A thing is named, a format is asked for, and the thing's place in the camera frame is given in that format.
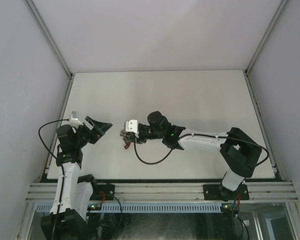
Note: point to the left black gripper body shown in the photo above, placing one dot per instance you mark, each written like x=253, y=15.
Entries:
x=85, y=135

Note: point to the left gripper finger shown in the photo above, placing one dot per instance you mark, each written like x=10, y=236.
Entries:
x=100, y=126
x=98, y=134

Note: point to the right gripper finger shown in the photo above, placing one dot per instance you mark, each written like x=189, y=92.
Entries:
x=131, y=139
x=126, y=134

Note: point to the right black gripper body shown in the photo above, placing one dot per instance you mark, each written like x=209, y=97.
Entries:
x=145, y=133

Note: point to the brown water faucet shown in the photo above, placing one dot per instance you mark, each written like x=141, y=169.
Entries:
x=127, y=145

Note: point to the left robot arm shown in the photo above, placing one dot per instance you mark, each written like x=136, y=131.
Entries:
x=67, y=217

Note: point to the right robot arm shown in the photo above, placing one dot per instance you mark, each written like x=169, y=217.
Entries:
x=240, y=152

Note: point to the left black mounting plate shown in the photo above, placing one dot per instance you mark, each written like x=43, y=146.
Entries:
x=103, y=192

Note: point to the black mounting plate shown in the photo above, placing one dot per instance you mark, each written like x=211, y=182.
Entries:
x=215, y=192
x=103, y=192

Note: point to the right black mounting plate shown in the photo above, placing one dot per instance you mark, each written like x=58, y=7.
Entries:
x=215, y=192

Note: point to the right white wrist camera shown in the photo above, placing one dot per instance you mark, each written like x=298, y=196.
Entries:
x=131, y=126

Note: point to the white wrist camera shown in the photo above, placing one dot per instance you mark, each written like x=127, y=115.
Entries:
x=74, y=120
x=131, y=126

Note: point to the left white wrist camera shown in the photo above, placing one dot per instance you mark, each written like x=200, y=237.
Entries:
x=74, y=120

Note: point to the blue slotted cable duct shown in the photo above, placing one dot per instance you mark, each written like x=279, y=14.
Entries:
x=138, y=208

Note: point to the right aluminium frame post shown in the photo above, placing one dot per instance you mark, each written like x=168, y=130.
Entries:
x=268, y=31

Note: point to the aluminium frame post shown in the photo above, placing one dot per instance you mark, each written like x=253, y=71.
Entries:
x=35, y=13
x=268, y=31

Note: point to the left aluminium frame post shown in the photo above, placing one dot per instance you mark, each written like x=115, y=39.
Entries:
x=35, y=13

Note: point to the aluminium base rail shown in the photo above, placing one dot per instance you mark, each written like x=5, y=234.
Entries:
x=259, y=192

